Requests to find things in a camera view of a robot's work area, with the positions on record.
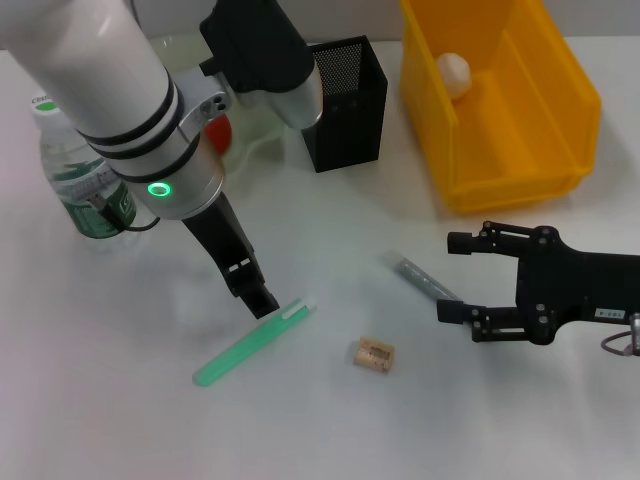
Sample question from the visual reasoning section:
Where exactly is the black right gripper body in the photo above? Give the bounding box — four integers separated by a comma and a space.
514, 225, 640, 348

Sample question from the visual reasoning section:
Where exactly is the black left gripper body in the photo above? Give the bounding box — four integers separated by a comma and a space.
180, 193, 267, 297

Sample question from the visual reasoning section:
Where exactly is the green pen white clip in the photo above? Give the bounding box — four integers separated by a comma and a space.
192, 297, 319, 389

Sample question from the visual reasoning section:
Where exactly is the orange knitted fruit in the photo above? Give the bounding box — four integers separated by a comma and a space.
204, 114, 234, 157

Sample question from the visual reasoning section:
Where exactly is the white paper ball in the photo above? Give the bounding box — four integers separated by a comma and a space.
435, 52, 474, 102

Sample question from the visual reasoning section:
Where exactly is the clear water bottle green label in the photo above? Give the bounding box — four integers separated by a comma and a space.
30, 89, 147, 254

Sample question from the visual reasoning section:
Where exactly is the grey glitter pen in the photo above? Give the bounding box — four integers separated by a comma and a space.
384, 251, 465, 303

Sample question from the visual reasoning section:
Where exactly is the pale green glass fruit plate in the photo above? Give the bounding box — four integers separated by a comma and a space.
147, 33, 287, 169

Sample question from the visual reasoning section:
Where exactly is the black mesh pen holder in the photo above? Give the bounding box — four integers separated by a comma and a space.
299, 35, 390, 174

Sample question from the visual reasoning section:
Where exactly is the small tan cork block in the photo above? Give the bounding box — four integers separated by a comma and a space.
351, 335, 397, 374

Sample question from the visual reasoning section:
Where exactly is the yellow plastic bin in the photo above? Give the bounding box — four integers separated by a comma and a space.
399, 0, 604, 216

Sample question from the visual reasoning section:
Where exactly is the right gripper cable with plug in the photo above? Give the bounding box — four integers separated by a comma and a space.
599, 313, 640, 358

